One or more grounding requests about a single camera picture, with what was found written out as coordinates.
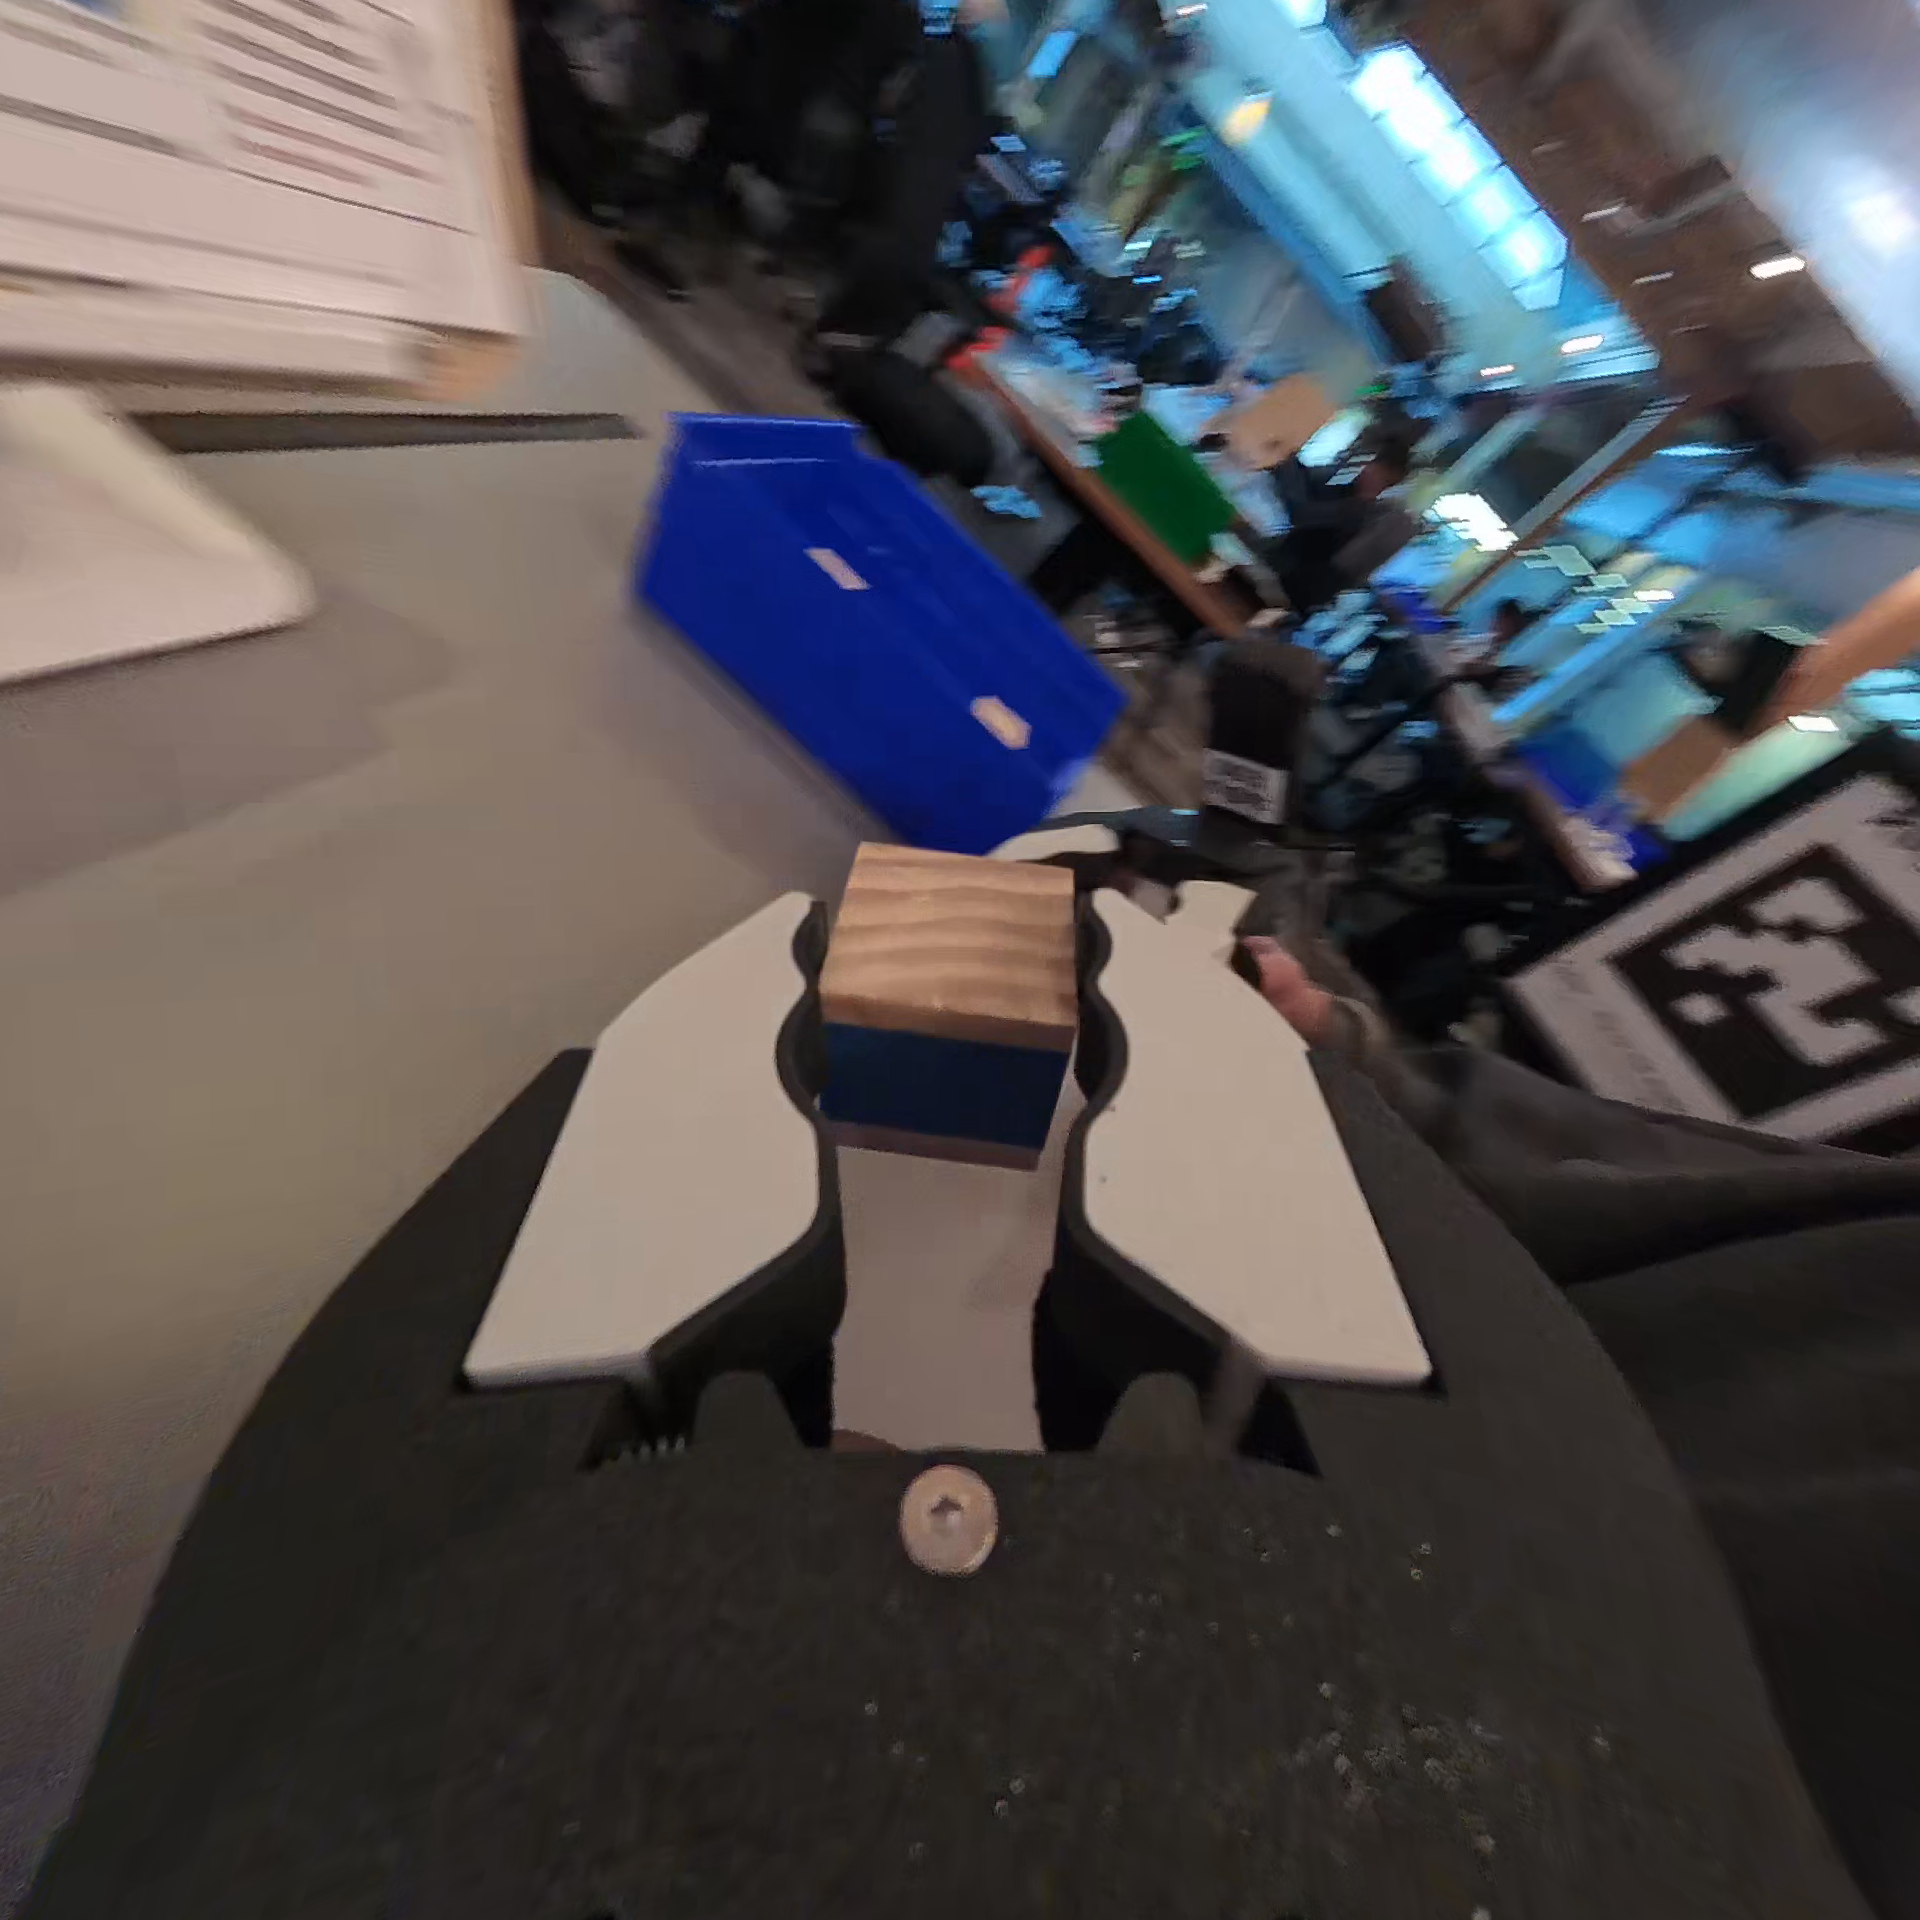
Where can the person's right forearm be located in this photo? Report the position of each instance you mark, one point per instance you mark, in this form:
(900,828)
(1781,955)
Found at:
(1576,1156)

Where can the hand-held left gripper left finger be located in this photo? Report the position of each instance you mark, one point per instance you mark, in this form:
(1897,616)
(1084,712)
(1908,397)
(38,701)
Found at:
(645,1200)

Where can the grey desk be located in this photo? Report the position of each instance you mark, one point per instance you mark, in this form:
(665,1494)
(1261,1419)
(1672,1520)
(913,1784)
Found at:
(300,902)

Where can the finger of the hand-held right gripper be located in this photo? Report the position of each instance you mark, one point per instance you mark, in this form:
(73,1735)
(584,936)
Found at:
(1067,850)
(1213,914)

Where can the blue plastic bin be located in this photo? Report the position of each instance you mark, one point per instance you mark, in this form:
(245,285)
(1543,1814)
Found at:
(839,676)

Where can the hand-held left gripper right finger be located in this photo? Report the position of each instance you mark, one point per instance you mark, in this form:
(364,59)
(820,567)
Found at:
(1245,1200)

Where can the green board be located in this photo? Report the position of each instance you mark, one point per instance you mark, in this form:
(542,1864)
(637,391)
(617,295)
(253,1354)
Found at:
(1161,488)

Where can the instruction board on white stand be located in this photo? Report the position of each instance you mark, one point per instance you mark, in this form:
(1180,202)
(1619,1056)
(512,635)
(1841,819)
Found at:
(508,226)

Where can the person's right hand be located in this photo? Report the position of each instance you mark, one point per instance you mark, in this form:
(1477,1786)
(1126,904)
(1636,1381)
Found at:
(1291,991)

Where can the white instruction sheet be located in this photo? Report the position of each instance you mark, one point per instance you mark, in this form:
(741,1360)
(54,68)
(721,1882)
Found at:
(224,150)

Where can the black and white marker board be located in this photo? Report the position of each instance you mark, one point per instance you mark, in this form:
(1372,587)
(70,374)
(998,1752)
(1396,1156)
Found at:
(1576,1020)

